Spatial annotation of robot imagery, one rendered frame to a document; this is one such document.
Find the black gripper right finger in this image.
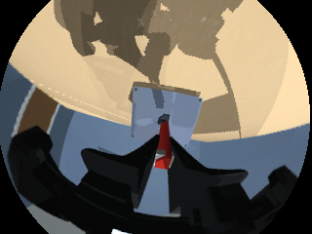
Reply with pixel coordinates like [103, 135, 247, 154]
[168, 136, 249, 215]

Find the dark red peg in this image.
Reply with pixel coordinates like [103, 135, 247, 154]
[155, 122, 175, 169]

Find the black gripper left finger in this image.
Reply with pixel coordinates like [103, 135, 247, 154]
[81, 136, 159, 210]

